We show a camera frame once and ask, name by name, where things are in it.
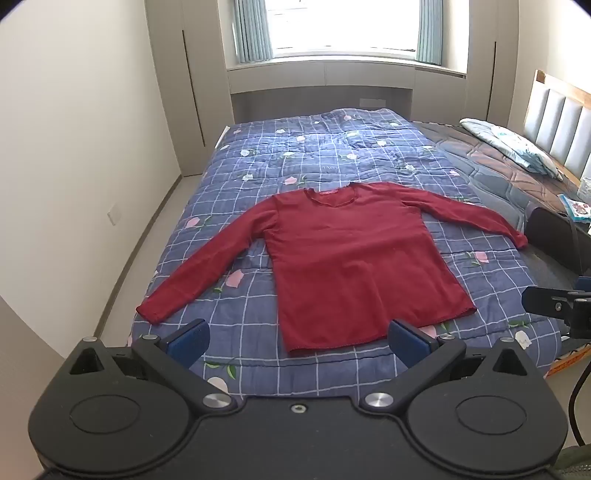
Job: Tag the beige tall wardrobe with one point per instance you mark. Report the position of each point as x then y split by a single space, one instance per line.
489 60
194 83

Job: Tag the person's olive clothing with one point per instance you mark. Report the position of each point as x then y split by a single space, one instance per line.
575 464

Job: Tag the blue checked floral quilt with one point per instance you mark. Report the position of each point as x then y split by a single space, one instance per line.
323 147

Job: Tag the red long-sleeved sweater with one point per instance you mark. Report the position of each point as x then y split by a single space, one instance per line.
360 267

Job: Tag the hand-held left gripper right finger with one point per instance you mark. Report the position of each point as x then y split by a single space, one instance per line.
406 344

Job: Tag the printed tissue packet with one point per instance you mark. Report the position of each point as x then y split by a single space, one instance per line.
577 208

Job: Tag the teal curtain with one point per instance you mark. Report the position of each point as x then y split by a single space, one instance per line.
251 27
430 32

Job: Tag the beige window seat cabinet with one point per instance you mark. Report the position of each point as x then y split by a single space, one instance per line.
323 76

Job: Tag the brown and grey quilted mattress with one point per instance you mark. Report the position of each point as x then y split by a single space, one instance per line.
485 157

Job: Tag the beige socket panel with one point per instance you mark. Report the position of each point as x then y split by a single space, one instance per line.
372 102

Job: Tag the grey padded headboard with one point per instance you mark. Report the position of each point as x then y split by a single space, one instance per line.
558 124

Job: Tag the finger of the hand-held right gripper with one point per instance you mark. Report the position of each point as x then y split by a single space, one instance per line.
547 302

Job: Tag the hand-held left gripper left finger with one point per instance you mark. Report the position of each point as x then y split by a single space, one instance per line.
189 340

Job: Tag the clear plastic bag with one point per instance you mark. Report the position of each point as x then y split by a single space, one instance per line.
585 187

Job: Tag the bright window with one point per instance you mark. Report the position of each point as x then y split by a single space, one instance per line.
341 23

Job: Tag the light blue printed pillow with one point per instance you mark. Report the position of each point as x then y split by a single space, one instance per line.
512 143

